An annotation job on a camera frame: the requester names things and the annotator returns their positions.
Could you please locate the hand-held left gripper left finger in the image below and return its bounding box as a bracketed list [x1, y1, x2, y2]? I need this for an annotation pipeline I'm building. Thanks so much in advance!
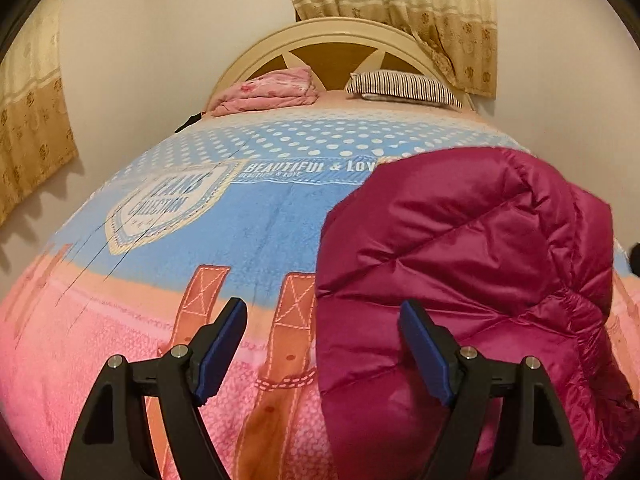
[60, 297, 248, 480]

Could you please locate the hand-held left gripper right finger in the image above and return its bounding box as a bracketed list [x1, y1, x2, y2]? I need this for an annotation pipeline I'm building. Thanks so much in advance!
[398, 300, 586, 480]

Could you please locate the magenta puffer jacket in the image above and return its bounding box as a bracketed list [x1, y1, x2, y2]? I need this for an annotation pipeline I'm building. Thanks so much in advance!
[315, 149, 640, 480]

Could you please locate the blue and pink printed blanket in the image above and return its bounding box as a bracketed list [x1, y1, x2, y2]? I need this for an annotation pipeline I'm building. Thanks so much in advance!
[0, 105, 640, 480]

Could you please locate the folded pink floral quilt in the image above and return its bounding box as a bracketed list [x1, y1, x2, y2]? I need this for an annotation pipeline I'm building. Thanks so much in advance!
[207, 66, 319, 118]

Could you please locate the pink bed sheet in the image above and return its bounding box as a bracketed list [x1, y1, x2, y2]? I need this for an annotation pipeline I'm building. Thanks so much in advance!
[312, 91, 483, 123]

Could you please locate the striped pillow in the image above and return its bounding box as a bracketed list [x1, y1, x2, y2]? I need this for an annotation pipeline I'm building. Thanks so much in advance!
[346, 71, 464, 109]

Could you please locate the beige patterned curtain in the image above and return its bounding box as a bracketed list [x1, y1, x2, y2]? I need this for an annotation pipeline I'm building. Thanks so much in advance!
[283, 0, 499, 99]
[0, 0, 80, 227]

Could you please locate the cream wooden headboard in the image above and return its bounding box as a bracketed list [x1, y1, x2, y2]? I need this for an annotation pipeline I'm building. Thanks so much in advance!
[207, 16, 476, 111]

